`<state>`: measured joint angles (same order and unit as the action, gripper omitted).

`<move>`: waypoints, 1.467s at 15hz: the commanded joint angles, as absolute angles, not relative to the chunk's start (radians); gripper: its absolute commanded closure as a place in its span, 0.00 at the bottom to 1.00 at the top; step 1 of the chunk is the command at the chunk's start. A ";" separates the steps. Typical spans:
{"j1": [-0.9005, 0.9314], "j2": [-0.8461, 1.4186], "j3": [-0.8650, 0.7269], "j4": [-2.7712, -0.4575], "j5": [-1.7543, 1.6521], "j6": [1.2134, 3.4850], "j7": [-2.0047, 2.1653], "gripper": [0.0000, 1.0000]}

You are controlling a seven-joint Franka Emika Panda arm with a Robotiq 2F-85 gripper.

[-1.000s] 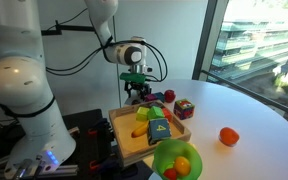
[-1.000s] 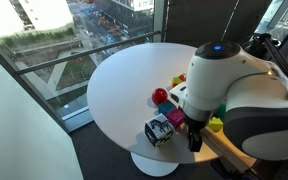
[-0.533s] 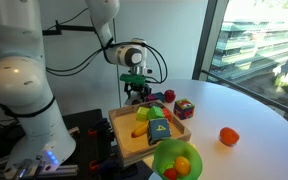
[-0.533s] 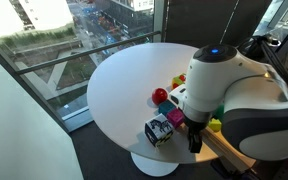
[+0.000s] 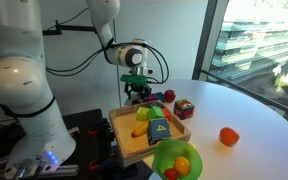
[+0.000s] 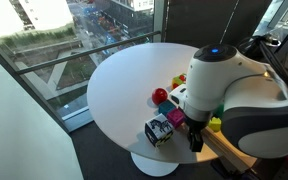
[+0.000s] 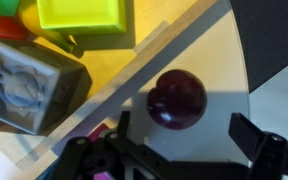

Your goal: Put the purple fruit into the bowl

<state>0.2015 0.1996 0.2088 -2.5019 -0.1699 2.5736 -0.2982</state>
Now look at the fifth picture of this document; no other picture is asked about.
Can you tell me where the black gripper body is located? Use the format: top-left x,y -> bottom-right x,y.
123,81 -> 153,97

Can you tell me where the green plastic bowl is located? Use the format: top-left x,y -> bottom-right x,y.
151,138 -> 204,180

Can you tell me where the yellow toy fruit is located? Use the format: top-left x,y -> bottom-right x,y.
173,156 -> 192,177

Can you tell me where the small red toy fruit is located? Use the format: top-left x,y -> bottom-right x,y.
163,167 -> 179,180

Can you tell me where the orange toy fruit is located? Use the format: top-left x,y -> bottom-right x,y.
218,126 -> 241,148

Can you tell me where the blue toy block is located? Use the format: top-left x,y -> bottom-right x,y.
153,91 -> 167,104

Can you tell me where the lime green toy block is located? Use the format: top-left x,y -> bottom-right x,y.
135,106 -> 151,122

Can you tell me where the red toy apple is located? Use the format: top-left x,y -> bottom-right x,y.
163,89 -> 177,104

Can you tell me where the orange toy block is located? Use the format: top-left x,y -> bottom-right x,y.
161,107 -> 174,123

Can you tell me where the animal and number soft cube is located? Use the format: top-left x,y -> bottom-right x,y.
146,117 -> 173,146

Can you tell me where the multicoloured soft cube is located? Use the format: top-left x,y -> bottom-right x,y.
173,98 -> 196,121

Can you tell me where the wooden tray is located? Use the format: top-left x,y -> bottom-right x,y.
108,99 -> 192,168

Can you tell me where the black robot stand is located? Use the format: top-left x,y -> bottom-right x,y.
0,108 -> 152,180

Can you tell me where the window mullion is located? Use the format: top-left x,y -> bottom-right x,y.
192,0 -> 230,81

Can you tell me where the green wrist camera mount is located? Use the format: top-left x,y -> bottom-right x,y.
119,73 -> 148,86

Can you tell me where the black clamp with red handle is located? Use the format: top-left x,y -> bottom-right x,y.
87,118 -> 115,148
88,156 -> 118,174

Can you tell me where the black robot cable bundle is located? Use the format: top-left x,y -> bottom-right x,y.
45,6 -> 171,85

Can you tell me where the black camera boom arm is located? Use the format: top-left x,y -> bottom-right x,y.
42,20 -> 97,37

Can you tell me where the aluminium rail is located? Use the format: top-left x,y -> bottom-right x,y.
0,154 -> 79,180

